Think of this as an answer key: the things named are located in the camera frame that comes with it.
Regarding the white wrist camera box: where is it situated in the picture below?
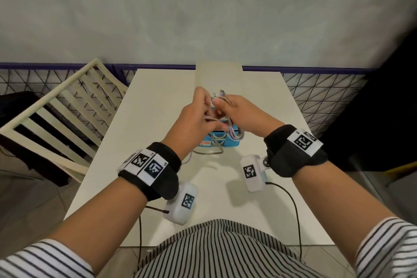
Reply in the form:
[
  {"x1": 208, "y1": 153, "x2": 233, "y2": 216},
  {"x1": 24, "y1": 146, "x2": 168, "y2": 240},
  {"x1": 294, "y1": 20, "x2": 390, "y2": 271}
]
[
  {"x1": 164, "y1": 182, "x2": 199, "y2": 226},
  {"x1": 240, "y1": 154, "x2": 271, "y2": 193}
]

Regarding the blue storage box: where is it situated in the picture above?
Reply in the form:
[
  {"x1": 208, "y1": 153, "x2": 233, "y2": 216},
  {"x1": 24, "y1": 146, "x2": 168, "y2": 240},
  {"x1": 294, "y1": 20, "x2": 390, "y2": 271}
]
[{"x1": 200, "y1": 106, "x2": 246, "y2": 150}]

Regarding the yellow bar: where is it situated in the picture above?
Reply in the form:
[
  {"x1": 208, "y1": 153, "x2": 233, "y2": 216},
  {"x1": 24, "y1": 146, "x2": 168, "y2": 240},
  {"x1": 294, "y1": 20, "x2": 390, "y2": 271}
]
[{"x1": 384, "y1": 160, "x2": 417, "y2": 175}]

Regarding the large black furniture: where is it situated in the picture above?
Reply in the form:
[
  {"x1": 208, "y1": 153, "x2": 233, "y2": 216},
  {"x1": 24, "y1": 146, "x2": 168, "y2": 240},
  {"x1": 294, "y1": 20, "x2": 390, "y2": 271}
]
[{"x1": 321, "y1": 27, "x2": 417, "y2": 172}]

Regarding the person's left hand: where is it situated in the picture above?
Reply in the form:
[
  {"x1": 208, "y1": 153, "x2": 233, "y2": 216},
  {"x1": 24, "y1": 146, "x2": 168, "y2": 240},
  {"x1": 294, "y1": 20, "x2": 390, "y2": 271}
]
[{"x1": 162, "y1": 87, "x2": 229, "y2": 160}]

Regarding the lavender charging cable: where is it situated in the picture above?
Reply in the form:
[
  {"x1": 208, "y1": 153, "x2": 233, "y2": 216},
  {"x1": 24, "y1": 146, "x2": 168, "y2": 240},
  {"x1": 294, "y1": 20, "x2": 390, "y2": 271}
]
[{"x1": 182, "y1": 90, "x2": 242, "y2": 165}]

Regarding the black bag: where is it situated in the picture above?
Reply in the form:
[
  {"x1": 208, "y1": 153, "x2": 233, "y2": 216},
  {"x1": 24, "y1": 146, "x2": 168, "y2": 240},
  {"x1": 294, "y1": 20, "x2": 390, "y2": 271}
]
[{"x1": 0, "y1": 91, "x2": 98, "y2": 188}]

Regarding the cream wooden slatted chair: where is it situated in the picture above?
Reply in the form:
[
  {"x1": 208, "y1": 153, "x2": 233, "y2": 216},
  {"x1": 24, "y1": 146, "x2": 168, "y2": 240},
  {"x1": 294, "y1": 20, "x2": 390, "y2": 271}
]
[{"x1": 0, "y1": 58, "x2": 129, "y2": 184}]

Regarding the person's right forearm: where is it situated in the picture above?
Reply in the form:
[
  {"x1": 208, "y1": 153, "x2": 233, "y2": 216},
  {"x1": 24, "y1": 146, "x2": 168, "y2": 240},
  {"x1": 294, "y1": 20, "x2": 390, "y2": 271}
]
[{"x1": 291, "y1": 160, "x2": 399, "y2": 269}]

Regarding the black white striped shirt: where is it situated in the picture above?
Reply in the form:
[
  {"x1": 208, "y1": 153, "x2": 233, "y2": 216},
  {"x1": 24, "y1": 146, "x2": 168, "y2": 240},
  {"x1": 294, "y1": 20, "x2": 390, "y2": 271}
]
[{"x1": 0, "y1": 217, "x2": 417, "y2": 278}]

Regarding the person's left forearm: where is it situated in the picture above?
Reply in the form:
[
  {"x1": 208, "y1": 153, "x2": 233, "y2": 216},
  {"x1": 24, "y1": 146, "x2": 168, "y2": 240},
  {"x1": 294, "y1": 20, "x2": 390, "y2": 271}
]
[{"x1": 48, "y1": 176, "x2": 157, "y2": 276}]

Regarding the black marker wrist strap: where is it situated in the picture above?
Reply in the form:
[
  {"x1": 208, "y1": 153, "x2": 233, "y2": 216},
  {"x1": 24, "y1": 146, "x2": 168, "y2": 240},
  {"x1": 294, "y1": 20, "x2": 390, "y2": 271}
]
[
  {"x1": 263, "y1": 124, "x2": 328, "y2": 179},
  {"x1": 117, "y1": 142, "x2": 182, "y2": 202}
]

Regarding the braided metallic charging cable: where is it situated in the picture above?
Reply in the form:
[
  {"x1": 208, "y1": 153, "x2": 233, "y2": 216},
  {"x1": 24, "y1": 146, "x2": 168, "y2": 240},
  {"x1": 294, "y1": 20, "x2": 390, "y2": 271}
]
[{"x1": 192, "y1": 90, "x2": 234, "y2": 155}]

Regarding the person's right hand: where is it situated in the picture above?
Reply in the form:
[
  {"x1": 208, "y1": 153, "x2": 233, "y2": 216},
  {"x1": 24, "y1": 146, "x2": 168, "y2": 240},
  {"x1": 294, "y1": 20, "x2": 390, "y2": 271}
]
[{"x1": 211, "y1": 94, "x2": 286, "y2": 149}]

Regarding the thin black camera cable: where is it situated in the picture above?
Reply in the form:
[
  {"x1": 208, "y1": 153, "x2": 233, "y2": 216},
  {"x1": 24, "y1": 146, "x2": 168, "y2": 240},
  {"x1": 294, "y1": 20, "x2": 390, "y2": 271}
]
[
  {"x1": 137, "y1": 206, "x2": 170, "y2": 270},
  {"x1": 265, "y1": 182, "x2": 303, "y2": 261}
]

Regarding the cream chair backrest panel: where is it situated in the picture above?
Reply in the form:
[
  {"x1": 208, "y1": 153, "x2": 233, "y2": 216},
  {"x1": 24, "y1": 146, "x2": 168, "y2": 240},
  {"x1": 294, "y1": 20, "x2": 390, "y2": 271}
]
[{"x1": 194, "y1": 62, "x2": 244, "y2": 93}]

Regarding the black wire mesh fence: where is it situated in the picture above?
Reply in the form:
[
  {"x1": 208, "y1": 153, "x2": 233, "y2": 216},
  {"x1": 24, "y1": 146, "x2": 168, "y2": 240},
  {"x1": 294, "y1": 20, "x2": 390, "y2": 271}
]
[{"x1": 0, "y1": 62, "x2": 375, "y2": 141}]

